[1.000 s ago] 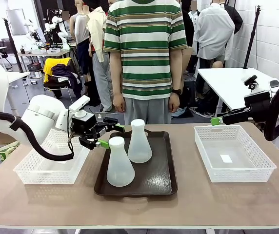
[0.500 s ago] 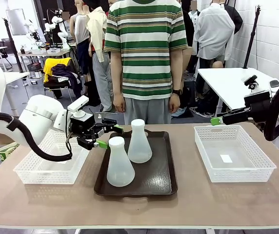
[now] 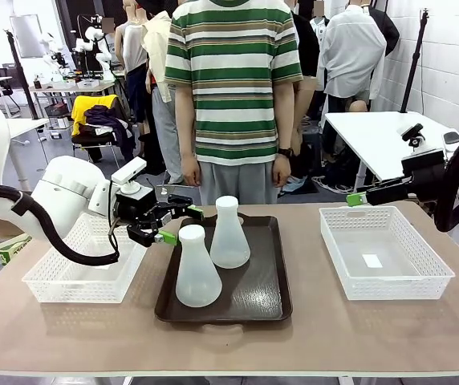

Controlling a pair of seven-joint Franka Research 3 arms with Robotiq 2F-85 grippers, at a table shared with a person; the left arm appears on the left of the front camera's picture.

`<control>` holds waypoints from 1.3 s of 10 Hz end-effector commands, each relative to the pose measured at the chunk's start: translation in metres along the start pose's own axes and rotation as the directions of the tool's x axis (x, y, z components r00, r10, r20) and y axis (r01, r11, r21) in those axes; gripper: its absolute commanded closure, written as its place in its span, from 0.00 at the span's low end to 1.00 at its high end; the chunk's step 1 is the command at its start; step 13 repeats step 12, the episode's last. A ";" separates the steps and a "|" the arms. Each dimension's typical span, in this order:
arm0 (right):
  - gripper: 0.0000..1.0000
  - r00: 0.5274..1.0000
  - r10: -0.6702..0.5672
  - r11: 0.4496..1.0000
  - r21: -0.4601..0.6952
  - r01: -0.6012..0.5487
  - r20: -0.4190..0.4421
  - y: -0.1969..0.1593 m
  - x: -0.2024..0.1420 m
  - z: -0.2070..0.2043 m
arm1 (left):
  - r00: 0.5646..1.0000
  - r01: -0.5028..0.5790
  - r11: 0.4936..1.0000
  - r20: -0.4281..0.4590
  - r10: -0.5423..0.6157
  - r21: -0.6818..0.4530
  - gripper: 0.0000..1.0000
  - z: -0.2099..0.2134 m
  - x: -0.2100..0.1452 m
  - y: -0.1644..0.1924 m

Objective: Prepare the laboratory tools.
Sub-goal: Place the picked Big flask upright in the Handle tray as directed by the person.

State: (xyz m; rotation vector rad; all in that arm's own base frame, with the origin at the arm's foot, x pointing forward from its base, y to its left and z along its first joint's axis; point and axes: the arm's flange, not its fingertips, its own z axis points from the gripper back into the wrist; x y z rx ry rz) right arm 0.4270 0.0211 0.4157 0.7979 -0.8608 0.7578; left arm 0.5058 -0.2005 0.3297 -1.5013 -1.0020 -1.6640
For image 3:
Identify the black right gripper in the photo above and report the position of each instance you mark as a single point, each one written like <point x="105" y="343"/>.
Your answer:
<point x="426" y="172"/>

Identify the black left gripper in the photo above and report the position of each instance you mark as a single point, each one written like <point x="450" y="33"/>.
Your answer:
<point x="135" y="204"/>

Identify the translucent white Erlenmeyer flask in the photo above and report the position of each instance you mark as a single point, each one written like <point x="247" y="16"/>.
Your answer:
<point x="197" y="280"/>
<point x="229" y="244"/>

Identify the person's right forearm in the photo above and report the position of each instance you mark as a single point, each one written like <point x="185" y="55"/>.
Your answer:
<point x="185" y="120"/>

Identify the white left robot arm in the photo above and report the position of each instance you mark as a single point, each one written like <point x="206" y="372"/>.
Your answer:
<point x="65" y="180"/>

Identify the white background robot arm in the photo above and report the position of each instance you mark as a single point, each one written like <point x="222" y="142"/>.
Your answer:
<point x="103" y="56"/>
<point x="53" y="52"/>

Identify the person's left forearm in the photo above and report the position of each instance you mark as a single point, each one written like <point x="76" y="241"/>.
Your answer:
<point x="285" y="116"/>

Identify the person's right hand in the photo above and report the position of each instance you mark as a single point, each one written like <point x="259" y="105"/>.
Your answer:
<point x="190" y="170"/>

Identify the person's left hand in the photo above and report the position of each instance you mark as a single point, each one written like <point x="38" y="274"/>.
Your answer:
<point x="281" y="172"/>

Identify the white perforated basket with label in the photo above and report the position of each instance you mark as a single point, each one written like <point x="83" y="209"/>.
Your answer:
<point x="334" y="232"/>

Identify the white rectangular paper label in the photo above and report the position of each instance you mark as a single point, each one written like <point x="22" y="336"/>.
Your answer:
<point x="372" y="260"/>

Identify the grey trousers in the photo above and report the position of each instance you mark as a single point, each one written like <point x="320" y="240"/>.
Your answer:
<point x="245" y="180"/>

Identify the black metal chair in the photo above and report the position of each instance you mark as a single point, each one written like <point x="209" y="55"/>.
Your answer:
<point x="93" y="140"/>

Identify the black wristwatch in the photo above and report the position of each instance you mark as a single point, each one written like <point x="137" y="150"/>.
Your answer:
<point x="285" y="152"/>

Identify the white perforated plastic basket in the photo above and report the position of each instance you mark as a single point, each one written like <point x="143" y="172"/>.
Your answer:
<point x="73" y="288"/>

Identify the dark brown plastic tray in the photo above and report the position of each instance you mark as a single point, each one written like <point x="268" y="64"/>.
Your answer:
<point x="261" y="288"/>

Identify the dark purple garment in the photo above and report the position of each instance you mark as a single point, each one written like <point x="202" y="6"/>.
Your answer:
<point x="105" y="114"/>

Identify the black tripod pole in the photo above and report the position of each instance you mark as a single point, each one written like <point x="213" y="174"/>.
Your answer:
<point x="413" y="68"/>

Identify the yellow garment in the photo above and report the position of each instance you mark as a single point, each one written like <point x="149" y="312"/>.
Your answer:
<point x="79" y="108"/>

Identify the person in white shirt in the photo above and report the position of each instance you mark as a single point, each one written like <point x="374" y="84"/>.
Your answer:
<point x="350" y="52"/>

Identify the white cluttered background desk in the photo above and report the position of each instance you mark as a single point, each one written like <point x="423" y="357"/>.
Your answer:
<point x="93" y="85"/>

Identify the red and black box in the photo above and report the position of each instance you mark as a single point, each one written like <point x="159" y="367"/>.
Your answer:
<point x="57" y="110"/>

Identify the green and white carton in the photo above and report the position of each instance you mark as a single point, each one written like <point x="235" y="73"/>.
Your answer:
<point x="10" y="250"/>

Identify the green striped t-shirt torso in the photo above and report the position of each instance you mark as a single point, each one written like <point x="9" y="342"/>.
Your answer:
<point x="233" y="80"/>

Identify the person in black clothes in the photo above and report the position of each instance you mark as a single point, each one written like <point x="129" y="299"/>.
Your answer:
<point x="307" y="44"/>

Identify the mannequin with cream jacket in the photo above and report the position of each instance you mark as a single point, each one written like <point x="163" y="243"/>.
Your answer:
<point x="155" y="44"/>

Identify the mannequin with white tank top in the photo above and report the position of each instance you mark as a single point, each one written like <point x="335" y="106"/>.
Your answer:
<point x="133" y="44"/>

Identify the black tripod stand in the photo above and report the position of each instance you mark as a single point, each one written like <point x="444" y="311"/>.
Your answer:
<point x="22" y="76"/>

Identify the white panel on stand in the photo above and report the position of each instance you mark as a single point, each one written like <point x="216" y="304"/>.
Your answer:
<point x="25" y="36"/>

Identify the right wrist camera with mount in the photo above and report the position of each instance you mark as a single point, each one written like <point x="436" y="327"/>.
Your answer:
<point x="413" y="134"/>

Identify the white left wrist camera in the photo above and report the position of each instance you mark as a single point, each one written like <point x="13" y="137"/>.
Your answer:
<point x="129" y="170"/>

